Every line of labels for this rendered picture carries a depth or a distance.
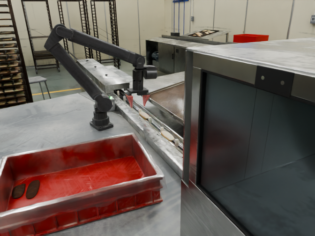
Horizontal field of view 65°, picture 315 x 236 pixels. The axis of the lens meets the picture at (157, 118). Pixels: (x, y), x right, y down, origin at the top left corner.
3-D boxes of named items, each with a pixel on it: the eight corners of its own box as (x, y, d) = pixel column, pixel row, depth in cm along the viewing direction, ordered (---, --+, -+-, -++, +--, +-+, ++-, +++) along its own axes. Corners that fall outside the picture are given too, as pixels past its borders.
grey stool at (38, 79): (54, 106, 412) (48, 78, 394) (31, 111, 388) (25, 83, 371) (45, 101, 436) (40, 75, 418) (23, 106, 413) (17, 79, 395)
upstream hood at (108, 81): (77, 66, 278) (76, 58, 274) (93, 64, 285) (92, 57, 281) (105, 95, 173) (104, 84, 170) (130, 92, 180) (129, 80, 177)
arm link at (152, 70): (132, 55, 129) (137, 57, 122) (153, 55, 133) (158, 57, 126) (132, 77, 134) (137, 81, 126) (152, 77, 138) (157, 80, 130)
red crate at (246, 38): (232, 41, 462) (233, 34, 457) (245, 40, 478) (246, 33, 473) (254, 44, 421) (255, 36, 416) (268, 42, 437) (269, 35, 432)
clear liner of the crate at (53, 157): (7, 178, 89) (0, 154, 86) (137, 151, 105) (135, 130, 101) (-16, 255, 60) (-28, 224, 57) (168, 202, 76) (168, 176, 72)
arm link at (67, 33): (54, 34, 114) (54, 36, 104) (57, 22, 112) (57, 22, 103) (138, 65, 133) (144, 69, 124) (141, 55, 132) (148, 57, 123)
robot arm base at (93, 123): (89, 124, 134) (99, 131, 125) (87, 110, 131) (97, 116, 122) (103, 120, 139) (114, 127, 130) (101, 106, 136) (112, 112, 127)
